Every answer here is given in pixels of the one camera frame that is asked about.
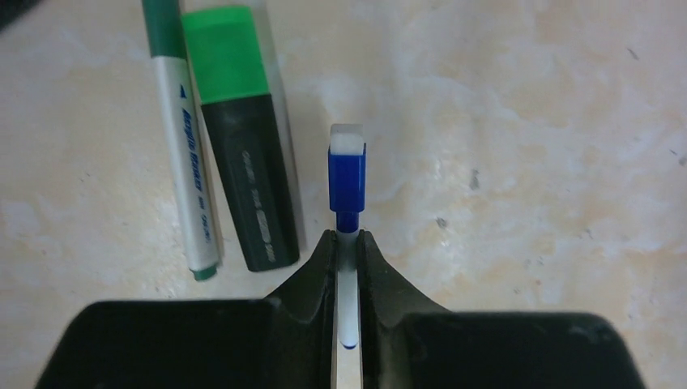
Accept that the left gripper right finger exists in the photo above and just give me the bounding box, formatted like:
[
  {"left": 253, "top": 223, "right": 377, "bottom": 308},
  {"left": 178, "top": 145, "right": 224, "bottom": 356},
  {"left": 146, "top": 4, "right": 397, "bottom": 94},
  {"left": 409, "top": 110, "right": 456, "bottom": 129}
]
[{"left": 356, "top": 230, "right": 449, "bottom": 388}]

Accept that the blue pen cap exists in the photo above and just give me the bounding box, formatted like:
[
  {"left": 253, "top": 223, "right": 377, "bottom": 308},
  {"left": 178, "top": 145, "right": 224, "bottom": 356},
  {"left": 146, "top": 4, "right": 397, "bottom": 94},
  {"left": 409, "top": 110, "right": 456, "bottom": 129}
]
[{"left": 327, "top": 124, "right": 366, "bottom": 233}]

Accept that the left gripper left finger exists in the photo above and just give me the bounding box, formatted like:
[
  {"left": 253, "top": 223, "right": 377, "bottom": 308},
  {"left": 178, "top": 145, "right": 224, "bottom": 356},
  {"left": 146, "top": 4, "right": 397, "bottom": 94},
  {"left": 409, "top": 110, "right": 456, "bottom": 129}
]
[{"left": 265, "top": 230, "right": 335, "bottom": 388}]

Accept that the white green-tip pen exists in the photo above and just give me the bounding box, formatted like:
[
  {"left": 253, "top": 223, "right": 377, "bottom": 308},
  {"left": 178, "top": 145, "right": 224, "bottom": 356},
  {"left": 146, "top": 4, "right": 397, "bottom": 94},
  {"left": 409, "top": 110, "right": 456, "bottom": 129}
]
[{"left": 142, "top": 0, "right": 220, "bottom": 282}]

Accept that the black green highlighter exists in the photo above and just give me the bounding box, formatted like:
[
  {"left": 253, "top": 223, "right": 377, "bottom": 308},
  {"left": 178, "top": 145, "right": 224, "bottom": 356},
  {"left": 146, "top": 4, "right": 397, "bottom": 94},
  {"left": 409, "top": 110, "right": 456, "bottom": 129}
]
[{"left": 181, "top": 6, "right": 300, "bottom": 272}]

